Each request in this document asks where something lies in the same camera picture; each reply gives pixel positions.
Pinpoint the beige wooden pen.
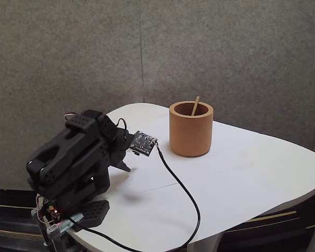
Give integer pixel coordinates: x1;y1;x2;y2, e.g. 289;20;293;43
191;96;200;117

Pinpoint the brown cylindrical pen holder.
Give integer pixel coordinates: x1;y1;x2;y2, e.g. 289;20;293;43
169;100;214;158

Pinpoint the grey table clamp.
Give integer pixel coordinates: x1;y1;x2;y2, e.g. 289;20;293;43
30;213;85;247

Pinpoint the controller board with red light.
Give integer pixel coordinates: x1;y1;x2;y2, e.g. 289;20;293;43
40;199;61;220

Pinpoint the thin black wrist wire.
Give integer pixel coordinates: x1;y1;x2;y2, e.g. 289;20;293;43
117;118;128;140

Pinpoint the black camera circuit board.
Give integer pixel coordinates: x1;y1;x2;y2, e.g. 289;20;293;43
128;130;159;158

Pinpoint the black camera cable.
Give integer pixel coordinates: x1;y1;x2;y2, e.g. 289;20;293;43
67;143;201;252

